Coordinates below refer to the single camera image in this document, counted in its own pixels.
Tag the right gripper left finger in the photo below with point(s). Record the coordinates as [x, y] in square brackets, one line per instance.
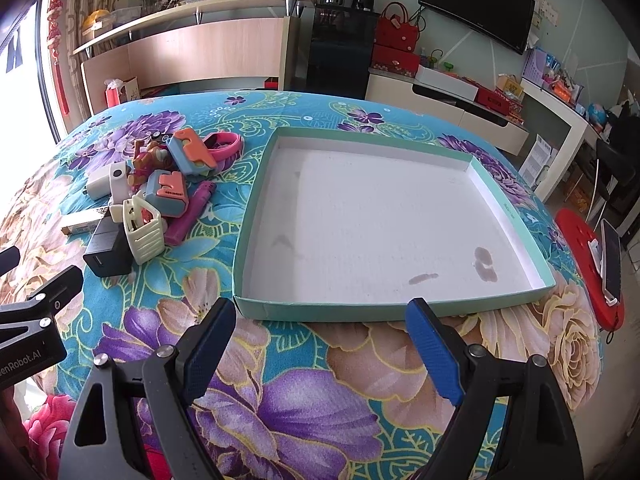
[103, 440]

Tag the teal cardboard box tray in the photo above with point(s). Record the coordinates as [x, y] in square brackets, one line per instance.
[349, 227]

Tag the red hanging knot ornament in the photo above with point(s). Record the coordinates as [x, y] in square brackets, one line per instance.
[54, 36]

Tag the brown pink puppy toy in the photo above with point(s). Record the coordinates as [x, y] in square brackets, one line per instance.
[147, 158]

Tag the red handbag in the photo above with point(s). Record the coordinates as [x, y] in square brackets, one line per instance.
[395, 30]

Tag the black water dispenser cabinet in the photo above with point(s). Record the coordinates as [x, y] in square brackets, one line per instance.
[341, 47]

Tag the pink smart watch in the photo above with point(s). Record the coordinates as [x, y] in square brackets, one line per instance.
[225, 148]

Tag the red plastic stool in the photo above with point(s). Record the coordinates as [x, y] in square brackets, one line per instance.
[578, 235]

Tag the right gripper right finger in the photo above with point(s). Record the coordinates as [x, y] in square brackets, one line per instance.
[538, 438]

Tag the red paper bag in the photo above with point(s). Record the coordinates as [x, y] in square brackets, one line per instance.
[115, 92]

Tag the white smart watch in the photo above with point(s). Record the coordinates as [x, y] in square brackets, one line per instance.
[119, 185]

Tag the white desk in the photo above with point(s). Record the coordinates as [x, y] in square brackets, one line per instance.
[561, 127]

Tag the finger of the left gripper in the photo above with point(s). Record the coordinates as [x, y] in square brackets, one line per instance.
[56, 293]
[9, 259]

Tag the white power adapter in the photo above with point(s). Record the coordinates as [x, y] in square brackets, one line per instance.
[98, 184]

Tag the cream plastic hair claw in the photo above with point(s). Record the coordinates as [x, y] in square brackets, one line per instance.
[143, 226]

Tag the wooden bar counter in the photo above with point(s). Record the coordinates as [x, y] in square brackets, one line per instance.
[229, 39]

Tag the black chair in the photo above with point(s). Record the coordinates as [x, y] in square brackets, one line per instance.
[612, 169]

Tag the white tv cabinet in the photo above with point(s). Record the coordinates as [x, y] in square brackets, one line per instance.
[385, 88]

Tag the white flat box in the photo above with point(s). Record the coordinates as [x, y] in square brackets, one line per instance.
[443, 82]

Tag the patterned white rectangular block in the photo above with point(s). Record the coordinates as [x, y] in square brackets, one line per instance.
[83, 221]

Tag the black power adapter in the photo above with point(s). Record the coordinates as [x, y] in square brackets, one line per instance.
[108, 253]

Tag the blue orange toy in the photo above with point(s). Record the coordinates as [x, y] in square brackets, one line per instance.
[190, 154]
[166, 191]

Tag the red gift box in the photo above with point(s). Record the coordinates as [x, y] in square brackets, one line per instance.
[395, 61]

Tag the purple lighter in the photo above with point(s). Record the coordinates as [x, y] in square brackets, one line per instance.
[181, 227]

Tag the smartphone on stool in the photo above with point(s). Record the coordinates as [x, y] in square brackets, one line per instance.
[611, 259]

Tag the black toy car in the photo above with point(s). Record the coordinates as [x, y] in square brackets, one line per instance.
[161, 137]

